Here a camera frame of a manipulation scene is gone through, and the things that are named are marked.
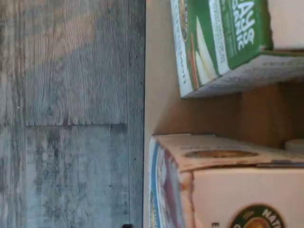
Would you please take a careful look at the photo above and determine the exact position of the blue white flax oatmeal box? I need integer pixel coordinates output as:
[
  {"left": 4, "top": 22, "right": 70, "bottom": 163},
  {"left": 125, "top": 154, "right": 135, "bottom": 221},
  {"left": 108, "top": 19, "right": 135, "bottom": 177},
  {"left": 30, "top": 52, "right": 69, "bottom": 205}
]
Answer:
[{"left": 148, "top": 134, "right": 304, "bottom": 228}]

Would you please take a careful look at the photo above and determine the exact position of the green apple cinnamon oatmeal box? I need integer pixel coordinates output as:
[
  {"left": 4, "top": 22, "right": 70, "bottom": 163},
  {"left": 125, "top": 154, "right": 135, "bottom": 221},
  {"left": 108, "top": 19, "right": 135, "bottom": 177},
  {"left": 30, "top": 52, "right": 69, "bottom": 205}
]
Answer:
[{"left": 170, "top": 0, "right": 304, "bottom": 98}]

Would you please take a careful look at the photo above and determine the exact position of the black metal shelf rack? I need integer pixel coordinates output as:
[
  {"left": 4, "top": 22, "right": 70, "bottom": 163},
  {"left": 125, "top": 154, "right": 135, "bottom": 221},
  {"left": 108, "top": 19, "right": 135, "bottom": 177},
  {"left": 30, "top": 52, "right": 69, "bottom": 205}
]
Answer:
[{"left": 143, "top": 0, "right": 304, "bottom": 228}]

